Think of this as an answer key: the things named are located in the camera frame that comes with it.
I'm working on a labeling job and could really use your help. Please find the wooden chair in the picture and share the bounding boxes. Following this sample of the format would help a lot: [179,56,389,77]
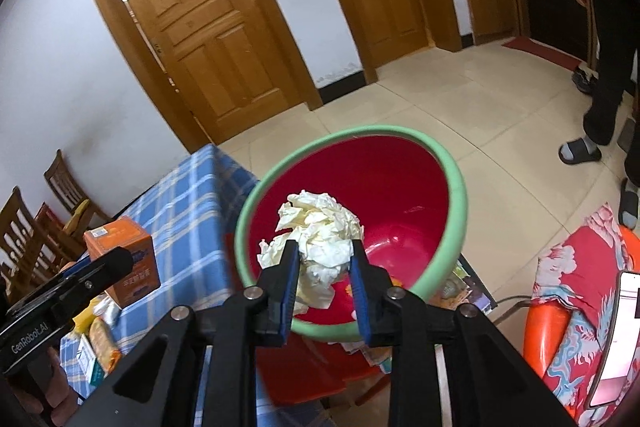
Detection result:
[0,187,88,308]
[44,149,113,233]

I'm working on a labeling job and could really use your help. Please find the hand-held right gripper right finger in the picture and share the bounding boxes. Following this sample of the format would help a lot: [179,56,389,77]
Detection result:
[349,238,578,427]

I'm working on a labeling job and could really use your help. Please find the smartphone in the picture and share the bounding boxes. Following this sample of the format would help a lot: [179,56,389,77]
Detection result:
[589,270,640,409]

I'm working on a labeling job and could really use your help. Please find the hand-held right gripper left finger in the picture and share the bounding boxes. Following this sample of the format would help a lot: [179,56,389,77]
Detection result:
[65,239,301,427]

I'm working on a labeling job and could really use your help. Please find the blue plaid tablecloth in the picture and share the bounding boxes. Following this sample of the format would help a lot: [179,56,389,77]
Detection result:
[59,143,321,427]

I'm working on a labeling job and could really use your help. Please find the white paper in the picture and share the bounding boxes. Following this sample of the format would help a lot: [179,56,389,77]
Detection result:
[256,191,364,315]

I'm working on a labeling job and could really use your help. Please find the small white and teal box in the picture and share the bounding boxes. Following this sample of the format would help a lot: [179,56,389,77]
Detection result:
[75,336,108,383]

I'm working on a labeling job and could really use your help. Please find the red printed cloth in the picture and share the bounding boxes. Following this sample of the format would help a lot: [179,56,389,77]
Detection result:
[531,202,638,425]

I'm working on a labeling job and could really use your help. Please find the yellow seat cushion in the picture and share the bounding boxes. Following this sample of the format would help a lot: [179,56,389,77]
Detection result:
[65,199,93,233]

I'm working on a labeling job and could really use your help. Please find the red basin with green rim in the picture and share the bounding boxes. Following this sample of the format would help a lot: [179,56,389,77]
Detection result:
[234,125,469,343]

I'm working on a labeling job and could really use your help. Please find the red plastic stool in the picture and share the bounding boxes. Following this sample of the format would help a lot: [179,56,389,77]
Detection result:
[255,334,396,408]

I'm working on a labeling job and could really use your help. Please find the wide wooden panel door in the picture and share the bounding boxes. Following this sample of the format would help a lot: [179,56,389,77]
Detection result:
[77,0,323,152]

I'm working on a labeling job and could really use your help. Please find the red door mat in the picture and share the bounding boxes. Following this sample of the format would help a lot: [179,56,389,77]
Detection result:
[501,36,586,70]

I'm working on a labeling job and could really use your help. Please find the person's left hand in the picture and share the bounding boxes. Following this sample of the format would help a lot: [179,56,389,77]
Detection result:
[10,352,83,425]

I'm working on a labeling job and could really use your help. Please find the wooden handled broom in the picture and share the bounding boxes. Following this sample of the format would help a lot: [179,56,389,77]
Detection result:
[571,0,601,95]

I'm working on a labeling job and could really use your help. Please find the orange plastic chair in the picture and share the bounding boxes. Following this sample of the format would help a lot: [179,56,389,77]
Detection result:
[522,227,640,425]

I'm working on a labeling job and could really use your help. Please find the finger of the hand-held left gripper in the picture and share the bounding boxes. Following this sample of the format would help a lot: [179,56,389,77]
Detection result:
[61,256,99,278]
[50,247,135,308]

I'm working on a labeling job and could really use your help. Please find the orange cardboard box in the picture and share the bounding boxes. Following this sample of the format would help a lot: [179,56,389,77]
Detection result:
[82,216,162,308]

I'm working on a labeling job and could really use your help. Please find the yellow snack packet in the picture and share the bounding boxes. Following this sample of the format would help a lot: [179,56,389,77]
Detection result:
[72,297,121,333]

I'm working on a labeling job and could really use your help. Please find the colourful printed magazines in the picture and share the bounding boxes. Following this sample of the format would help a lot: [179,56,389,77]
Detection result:
[340,254,496,375]

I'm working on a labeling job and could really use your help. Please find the thin cable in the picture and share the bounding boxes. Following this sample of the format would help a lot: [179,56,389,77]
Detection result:
[492,296,533,325]

